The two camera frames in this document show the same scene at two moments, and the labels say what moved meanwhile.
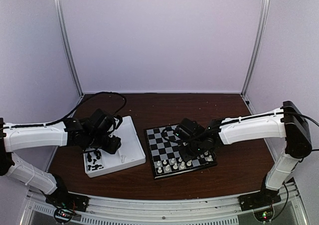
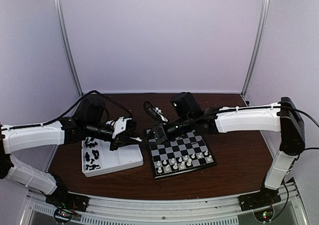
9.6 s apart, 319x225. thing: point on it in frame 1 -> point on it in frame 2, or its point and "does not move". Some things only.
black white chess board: x=164 y=148 does not move
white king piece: x=189 y=163 does not move
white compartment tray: x=98 y=162 does not move
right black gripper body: x=196 y=151 -> x=186 y=126
